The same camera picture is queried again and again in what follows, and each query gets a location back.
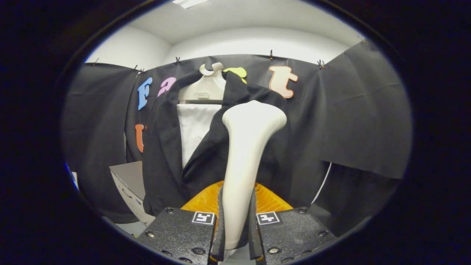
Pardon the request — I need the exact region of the black suit jacket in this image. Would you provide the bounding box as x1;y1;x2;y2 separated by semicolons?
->
142;67;330;249

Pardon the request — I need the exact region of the white cable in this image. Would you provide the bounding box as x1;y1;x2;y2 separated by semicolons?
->
311;162;332;205

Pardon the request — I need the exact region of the rectangular ceiling light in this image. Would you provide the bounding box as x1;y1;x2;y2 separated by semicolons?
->
172;0;211;9

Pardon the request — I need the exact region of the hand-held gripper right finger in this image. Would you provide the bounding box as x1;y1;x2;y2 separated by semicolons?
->
248;181;337;264

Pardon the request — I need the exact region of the grey white cabinet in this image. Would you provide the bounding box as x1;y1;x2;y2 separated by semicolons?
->
109;160;156;226

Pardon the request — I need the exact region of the row of small cloth clips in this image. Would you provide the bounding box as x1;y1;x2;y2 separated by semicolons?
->
93;36;368;74

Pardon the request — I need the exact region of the white blue panel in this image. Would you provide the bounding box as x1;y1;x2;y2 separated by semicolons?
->
65;163;80;191

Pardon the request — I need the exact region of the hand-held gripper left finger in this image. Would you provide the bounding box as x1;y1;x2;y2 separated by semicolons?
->
136;181;226;264

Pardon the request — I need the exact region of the white mannequin torso stand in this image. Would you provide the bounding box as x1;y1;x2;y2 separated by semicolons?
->
176;62;227;170

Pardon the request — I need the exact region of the black backdrop cloth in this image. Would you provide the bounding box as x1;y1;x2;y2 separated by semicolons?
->
60;39;413;237

